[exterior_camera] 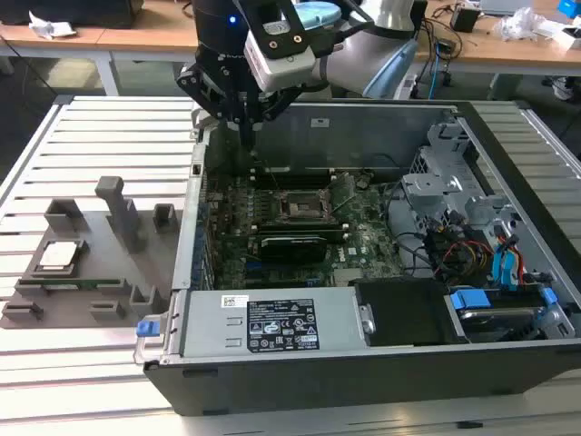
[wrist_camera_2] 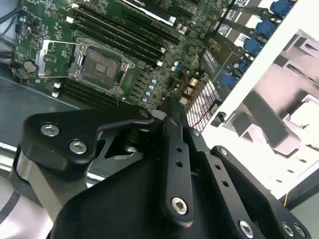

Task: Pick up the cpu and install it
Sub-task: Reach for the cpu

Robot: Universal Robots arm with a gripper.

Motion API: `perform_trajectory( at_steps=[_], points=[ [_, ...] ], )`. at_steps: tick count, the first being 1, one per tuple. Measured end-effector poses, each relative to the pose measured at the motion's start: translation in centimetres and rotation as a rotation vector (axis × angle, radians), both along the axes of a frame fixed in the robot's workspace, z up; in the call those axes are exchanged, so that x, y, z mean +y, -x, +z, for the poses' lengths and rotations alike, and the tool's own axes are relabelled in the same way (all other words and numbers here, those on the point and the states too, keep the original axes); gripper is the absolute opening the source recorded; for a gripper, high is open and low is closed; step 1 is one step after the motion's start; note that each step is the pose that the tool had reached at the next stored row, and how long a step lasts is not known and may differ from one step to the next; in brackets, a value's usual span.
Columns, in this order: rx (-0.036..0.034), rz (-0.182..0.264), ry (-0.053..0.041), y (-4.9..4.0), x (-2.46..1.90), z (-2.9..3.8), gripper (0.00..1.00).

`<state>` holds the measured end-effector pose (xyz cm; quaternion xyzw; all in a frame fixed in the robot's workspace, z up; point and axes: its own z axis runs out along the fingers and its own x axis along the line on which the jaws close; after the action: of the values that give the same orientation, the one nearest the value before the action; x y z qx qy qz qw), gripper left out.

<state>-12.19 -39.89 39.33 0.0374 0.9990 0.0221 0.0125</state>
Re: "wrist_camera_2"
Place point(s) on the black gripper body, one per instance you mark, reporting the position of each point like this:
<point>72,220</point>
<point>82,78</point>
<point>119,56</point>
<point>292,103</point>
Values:
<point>112,211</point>

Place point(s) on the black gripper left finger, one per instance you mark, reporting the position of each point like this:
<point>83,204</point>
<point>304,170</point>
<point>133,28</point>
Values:
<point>74,119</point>

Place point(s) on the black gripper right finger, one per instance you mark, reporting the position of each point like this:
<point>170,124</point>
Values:
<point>249,189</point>

